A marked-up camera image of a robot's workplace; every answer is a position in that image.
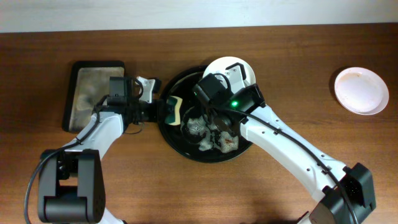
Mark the green yellow sponge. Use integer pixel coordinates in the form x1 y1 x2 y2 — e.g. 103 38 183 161
165 96 183 126

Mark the cream plate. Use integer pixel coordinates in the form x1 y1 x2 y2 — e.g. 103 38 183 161
202 56 256 86

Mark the pink white plate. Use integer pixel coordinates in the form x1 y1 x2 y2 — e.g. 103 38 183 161
333 67 389 116

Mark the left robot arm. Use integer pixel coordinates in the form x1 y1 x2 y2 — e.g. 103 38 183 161
34 77 182 223

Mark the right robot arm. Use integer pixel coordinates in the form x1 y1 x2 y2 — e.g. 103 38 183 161
192 74 376 224

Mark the round black serving tray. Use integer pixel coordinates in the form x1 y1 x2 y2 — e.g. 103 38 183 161
158 65 252 163

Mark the rectangular black soapy tray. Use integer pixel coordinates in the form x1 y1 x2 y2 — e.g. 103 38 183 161
62 60 125 133

